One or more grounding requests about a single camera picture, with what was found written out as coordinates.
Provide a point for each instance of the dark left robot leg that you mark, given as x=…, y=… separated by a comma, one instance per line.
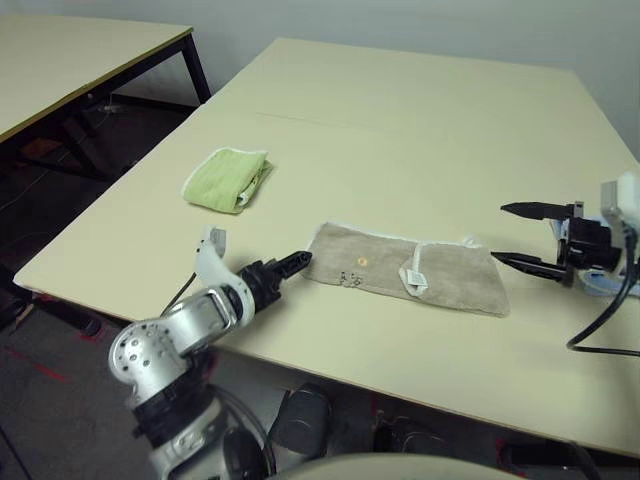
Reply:
x=300, y=420

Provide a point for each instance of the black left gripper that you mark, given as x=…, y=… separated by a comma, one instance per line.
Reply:
x=262, y=282

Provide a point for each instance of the dark robot leg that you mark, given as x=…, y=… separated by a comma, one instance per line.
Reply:
x=300, y=420
x=412, y=437

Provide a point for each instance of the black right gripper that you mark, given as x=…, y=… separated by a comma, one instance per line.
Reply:
x=592, y=245

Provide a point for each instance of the light grey robot torso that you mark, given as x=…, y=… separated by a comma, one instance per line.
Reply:
x=400, y=472

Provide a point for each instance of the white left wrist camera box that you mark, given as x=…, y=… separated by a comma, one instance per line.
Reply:
x=212, y=265

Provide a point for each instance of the folded blue towel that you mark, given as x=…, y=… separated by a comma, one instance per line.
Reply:
x=610, y=286

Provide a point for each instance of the dark right robot leg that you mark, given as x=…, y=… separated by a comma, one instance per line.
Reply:
x=412, y=437

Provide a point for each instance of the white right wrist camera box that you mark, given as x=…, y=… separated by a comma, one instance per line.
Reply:
x=627, y=200

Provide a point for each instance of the beige side table black frame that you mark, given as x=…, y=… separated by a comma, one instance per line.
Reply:
x=75, y=60

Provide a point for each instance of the small white floor object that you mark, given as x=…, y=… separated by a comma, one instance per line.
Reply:
x=110, y=108

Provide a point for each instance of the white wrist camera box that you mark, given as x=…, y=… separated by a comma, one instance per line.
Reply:
x=627, y=200
x=212, y=265

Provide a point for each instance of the folded green towel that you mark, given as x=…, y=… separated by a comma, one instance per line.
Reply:
x=220, y=175

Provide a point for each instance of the beige towel with duck embroidery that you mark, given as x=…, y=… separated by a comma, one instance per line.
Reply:
x=450, y=280

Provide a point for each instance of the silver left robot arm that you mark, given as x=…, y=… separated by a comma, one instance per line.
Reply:
x=160, y=345

